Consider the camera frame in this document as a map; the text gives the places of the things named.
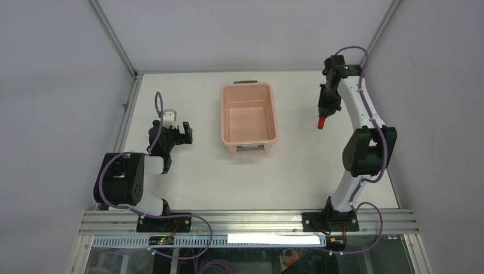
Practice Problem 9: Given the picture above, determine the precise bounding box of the white slotted cable duct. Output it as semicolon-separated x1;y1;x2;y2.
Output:
92;234;326;249

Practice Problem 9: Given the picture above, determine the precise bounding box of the aluminium mounting rail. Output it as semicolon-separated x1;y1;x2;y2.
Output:
79;209;420;236

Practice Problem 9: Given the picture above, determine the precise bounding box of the aluminium frame post left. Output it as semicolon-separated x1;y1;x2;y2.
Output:
87;0;138;79

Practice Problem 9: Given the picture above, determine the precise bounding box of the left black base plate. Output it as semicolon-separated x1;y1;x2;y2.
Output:
136;213;192;233

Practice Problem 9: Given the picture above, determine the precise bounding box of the aluminium frame post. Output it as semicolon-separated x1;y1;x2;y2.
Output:
366;0;402;57
87;0;138;79

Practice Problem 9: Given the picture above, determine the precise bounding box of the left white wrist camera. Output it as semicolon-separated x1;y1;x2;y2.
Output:
162;109;178;128

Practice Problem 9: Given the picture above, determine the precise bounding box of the red-handled black screwdriver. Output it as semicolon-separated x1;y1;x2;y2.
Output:
317;114;326;130

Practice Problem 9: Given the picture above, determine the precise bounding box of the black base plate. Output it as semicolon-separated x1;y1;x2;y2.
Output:
301;211;360;233
136;213;192;233

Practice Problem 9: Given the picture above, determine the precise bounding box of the aluminium frame post right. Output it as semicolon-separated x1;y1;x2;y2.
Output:
366;0;402;57

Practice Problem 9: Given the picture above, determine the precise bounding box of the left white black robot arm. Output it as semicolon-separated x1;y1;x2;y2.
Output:
93;120;193;232

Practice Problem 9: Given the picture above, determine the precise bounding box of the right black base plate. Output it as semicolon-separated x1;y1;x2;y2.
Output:
301;211;360;233

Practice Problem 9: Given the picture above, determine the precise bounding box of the pink plastic bin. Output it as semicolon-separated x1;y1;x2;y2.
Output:
220;80;279;155

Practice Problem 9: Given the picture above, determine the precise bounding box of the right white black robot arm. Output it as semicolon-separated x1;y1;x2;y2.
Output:
317;54;397;231

